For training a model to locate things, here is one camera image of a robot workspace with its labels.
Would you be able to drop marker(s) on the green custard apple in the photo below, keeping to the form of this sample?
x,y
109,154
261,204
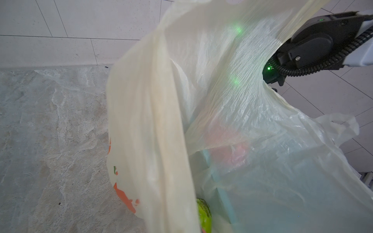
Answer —
x,y
205,216

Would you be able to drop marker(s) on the pink dragon fruit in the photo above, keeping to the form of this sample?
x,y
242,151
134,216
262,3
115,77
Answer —
x,y
229,156

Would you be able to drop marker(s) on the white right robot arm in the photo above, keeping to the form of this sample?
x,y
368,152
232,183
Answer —
x,y
328,42

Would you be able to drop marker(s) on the translucent cream plastic bag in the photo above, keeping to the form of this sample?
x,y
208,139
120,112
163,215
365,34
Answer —
x,y
190,116

